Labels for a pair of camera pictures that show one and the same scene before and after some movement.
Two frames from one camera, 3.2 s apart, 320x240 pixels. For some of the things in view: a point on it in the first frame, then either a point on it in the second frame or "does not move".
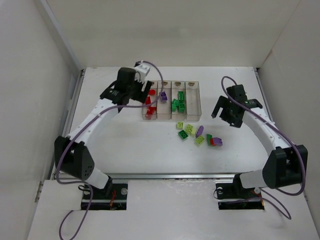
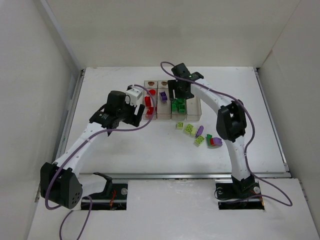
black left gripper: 141,90 → 136,115
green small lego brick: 181,107 does not move
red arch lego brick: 152,92 does not move
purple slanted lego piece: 200,131 does not move
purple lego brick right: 217,141 does not move
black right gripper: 223,110 → 179,93
